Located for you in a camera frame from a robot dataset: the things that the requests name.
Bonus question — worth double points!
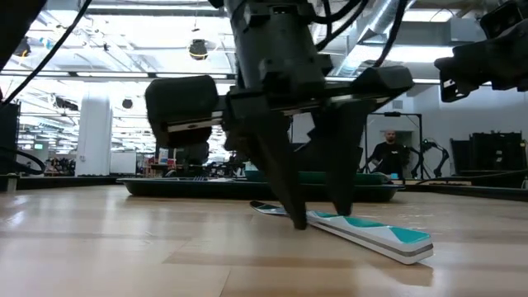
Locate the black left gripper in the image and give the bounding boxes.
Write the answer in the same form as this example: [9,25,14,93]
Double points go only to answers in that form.
[144,0,415,231]

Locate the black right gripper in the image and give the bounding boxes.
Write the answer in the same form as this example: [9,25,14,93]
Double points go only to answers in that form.
[434,0,528,103]

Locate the knife with teal-white handle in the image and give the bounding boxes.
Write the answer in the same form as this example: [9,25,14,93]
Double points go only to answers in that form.
[250,200,435,265]

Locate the dark green plastic tray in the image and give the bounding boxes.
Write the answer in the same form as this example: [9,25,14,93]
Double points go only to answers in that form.
[117,177,403,203]

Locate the person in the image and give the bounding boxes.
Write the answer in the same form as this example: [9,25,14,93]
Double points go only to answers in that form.
[368,130,410,179]

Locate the black computer monitor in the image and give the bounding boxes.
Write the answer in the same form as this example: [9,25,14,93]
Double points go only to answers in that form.
[175,142,210,166]

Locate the black stacked crates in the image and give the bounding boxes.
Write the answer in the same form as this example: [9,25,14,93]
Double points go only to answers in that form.
[450,130,528,172]

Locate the white board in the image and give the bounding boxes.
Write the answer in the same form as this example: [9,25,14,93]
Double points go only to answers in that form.
[109,151,138,175]

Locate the white building column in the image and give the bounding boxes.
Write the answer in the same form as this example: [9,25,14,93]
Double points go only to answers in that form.
[76,88,113,177]

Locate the black rig frame stand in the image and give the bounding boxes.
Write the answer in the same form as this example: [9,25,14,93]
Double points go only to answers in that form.
[364,111,423,166]

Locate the black left wrist camera cable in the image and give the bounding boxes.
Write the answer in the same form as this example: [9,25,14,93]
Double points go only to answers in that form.
[311,0,409,68]

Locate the silver ventilation duct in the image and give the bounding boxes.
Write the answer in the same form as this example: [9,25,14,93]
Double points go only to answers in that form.
[329,0,417,79]

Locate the black hanging cable reel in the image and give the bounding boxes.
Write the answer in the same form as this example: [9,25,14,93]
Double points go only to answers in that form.
[188,39,209,62]

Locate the black aluminium table frame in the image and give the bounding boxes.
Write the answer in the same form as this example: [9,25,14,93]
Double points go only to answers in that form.
[16,175,528,203]

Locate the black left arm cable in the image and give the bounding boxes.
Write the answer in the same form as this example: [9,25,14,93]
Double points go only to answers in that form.
[0,0,94,106]

